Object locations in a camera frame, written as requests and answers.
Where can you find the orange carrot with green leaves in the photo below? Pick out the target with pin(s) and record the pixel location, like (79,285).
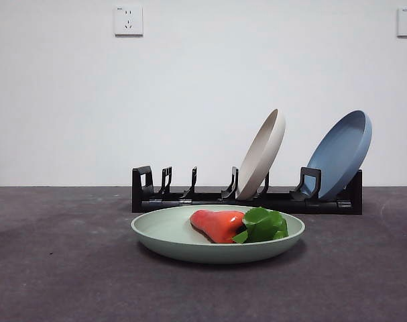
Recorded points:
(216,224)

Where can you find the green round plate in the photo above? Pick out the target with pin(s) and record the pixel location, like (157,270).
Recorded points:
(163,234)

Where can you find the beige round plate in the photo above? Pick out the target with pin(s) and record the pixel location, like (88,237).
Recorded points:
(261,157)

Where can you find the black plate rack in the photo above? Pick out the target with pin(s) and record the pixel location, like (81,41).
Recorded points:
(290,204)

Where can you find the blue round plate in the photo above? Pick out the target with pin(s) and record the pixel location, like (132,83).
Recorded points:
(339,154)

